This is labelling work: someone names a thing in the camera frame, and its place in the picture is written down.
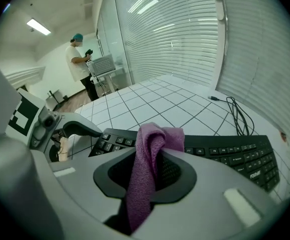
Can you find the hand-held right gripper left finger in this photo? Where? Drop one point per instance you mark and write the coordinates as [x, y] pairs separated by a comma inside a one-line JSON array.
[[79, 189]]

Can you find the black handheld device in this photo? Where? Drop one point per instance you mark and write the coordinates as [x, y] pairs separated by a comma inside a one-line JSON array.
[[89, 54]]

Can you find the black keyboard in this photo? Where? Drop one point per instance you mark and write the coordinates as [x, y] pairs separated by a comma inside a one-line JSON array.
[[235, 156]]

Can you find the white desk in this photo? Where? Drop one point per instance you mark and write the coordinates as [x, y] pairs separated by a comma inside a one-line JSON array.
[[117, 71]]

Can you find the striped glass partition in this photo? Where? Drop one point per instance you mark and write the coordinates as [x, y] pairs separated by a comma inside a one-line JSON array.
[[164, 34]]

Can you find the purple cloth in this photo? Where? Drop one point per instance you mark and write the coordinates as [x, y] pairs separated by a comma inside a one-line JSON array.
[[142, 179]]

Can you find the white grille appliance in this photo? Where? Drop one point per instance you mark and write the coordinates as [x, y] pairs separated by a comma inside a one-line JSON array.
[[102, 65]]

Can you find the ceiling light panel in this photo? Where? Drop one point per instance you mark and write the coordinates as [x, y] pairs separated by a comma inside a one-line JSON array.
[[38, 27]]

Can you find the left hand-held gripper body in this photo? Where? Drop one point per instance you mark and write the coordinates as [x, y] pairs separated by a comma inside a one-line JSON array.
[[22, 116]]

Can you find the white window blinds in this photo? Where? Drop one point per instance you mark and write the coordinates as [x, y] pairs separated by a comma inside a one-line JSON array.
[[260, 46]]

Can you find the table with white grid cloth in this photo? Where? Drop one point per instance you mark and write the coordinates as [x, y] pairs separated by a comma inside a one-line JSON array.
[[159, 101]]

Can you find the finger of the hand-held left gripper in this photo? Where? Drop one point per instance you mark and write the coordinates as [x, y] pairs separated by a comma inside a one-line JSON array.
[[84, 125], [55, 154]]

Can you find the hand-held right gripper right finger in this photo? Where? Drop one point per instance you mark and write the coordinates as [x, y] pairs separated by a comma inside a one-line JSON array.
[[210, 189]]

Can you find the teal cap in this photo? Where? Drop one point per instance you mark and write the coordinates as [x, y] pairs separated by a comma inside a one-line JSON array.
[[78, 36]]

